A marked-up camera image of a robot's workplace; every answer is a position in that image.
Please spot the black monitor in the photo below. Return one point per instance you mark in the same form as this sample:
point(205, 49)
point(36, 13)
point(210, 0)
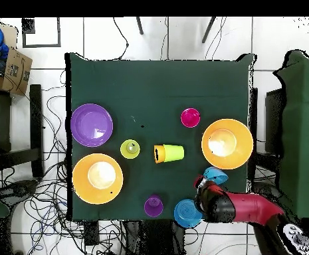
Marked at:
point(273, 119)

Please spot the black power brick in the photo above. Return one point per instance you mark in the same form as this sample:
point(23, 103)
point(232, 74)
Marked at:
point(91, 233)

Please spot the black square frame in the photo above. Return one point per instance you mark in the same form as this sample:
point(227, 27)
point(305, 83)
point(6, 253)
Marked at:
point(28, 26)

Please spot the yellow cup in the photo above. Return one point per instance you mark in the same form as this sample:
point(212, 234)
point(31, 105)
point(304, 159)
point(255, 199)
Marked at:
point(125, 152)

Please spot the large orange bowl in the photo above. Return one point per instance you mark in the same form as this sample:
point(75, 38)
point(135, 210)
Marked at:
point(82, 186)
point(242, 156)

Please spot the dark green tablecloth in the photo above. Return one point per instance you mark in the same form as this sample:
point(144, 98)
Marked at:
point(156, 93)

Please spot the purple cup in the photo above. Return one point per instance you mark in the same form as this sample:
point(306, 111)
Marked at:
point(152, 208)

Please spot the black tripod leg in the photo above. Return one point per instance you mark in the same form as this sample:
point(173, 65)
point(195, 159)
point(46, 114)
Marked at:
point(140, 26)
point(208, 29)

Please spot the red cup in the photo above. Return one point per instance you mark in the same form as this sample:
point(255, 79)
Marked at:
point(190, 118)

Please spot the translucent blue bowl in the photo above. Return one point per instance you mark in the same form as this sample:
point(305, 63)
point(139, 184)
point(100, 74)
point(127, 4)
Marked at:
point(186, 213)

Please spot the light blue opaque bowl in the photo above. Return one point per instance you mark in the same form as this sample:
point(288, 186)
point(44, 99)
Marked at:
point(215, 174)

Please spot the green cup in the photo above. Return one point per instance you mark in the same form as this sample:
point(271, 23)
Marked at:
point(174, 153)

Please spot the orange cup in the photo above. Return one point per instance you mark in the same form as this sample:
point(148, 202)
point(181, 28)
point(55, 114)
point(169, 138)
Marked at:
point(161, 154)

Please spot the cardboard box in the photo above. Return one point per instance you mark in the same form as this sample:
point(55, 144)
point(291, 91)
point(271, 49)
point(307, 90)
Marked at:
point(17, 71)

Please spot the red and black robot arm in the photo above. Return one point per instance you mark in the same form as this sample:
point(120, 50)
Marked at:
point(249, 207)

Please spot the purple bowl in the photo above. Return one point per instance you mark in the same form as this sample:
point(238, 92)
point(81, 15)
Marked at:
point(91, 124)

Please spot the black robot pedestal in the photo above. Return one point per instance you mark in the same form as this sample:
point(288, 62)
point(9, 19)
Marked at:
point(156, 239)

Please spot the black bench stand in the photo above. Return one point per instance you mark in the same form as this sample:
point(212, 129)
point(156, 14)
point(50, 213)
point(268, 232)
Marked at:
point(36, 119)

